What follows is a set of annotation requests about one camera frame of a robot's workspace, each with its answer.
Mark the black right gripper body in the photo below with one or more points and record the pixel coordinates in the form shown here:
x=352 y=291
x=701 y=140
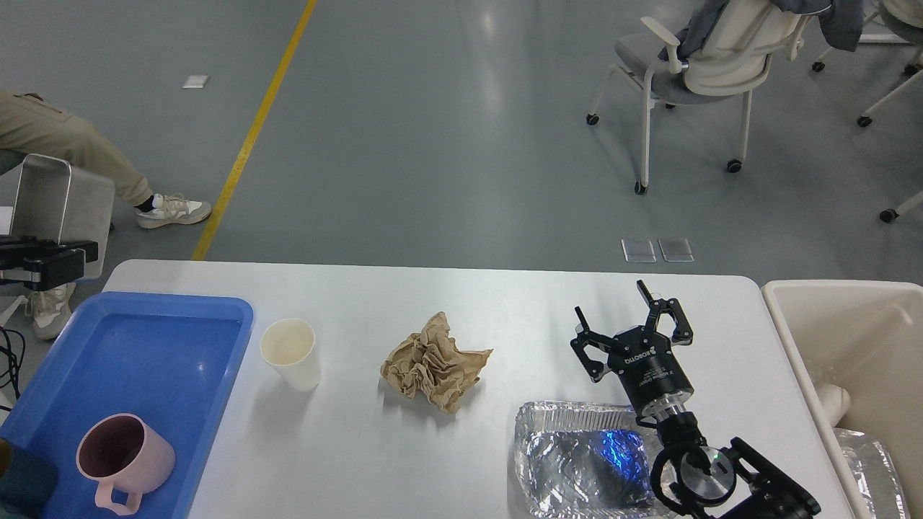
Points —
x=650 y=373

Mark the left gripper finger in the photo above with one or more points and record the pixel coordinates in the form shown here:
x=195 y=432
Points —
x=44 y=271
x=29 y=244

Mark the square steel tray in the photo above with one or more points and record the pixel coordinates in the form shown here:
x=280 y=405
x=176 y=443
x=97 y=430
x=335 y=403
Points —
x=66 y=206

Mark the aluminium foil tray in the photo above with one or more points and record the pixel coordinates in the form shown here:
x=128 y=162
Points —
x=584 y=460

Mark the pink mug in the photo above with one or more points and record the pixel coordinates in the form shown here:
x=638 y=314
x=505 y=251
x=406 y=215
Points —
x=127 y=459

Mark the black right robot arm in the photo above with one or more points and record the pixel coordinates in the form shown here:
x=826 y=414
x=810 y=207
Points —
x=689 y=476

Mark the white side table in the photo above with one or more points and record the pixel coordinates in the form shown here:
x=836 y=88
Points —
x=9 y=304

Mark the floor outlet plates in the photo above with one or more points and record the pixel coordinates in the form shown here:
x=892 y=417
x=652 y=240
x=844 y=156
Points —
x=648 y=250

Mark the person in black sweater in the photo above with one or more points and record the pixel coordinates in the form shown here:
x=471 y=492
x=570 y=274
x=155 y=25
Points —
x=31 y=125

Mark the blue plastic tray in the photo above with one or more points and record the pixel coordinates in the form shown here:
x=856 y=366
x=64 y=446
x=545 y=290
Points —
x=170 y=359

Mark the crumpled brown paper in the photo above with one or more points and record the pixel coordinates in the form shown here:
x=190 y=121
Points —
x=430 y=362

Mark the white cup in bin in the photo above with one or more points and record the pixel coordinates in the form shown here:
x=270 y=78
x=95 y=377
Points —
x=835 y=402

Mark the beige plastic bin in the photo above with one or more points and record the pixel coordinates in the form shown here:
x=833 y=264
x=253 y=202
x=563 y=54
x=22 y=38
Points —
x=863 y=336

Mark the teal cylinder object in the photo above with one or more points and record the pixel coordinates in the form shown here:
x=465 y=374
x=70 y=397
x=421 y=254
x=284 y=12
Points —
x=27 y=481

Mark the foil tray in bin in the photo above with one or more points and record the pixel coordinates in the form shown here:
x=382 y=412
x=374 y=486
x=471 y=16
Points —
x=874 y=472

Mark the cream paper cup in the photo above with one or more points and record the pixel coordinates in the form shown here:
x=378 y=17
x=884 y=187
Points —
x=289 y=347

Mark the white office chair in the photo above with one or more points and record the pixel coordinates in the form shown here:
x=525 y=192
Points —
x=734 y=60

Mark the grey jacket on chair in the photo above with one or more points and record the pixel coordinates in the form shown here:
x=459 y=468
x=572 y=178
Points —
x=841 y=23

